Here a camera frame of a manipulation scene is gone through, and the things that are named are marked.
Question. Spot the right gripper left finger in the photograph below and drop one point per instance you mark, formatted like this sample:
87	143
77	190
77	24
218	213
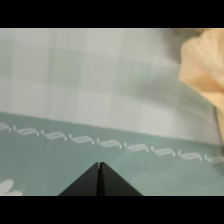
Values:
87	185

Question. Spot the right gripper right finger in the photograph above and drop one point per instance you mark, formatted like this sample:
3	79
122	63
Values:
113	185

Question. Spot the beige T-shirt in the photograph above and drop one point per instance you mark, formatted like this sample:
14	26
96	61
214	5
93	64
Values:
203	63

